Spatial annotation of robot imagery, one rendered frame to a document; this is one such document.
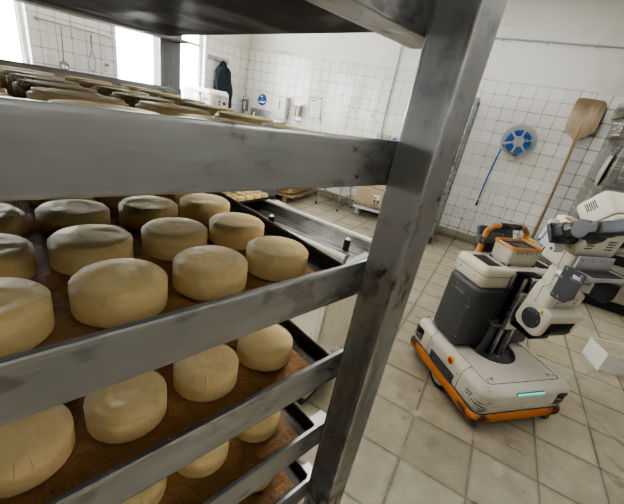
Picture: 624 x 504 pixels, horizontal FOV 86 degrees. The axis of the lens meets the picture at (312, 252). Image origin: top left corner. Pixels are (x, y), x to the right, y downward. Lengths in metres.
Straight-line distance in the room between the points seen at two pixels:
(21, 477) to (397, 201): 0.27
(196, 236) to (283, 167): 0.12
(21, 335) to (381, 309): 0.21
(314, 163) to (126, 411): 0.20
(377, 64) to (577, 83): 2.47
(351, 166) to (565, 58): 5.16
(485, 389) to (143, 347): 1.95
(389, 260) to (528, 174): 5.04
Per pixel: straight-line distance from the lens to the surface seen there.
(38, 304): 0.21
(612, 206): 1.86
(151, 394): 0.27
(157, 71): 0.60
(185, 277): 0.23
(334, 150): 0.20
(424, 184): 0.23
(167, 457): 0.25
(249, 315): 0.20
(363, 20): 0.23
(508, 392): 2.14
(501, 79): 5.31
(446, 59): 0.24
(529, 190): 5.29
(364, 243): 1.64
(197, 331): 0.19
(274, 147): 0.17
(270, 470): 0.36
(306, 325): 1.60
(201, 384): 0.28
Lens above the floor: 1.44
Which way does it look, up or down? 23 degrees down
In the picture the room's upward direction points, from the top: 11 degrees clockwise
